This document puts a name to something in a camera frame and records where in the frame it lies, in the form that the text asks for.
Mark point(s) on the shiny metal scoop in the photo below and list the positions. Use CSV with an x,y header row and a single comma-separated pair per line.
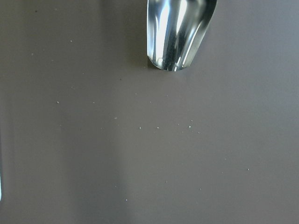
x,y
175,30

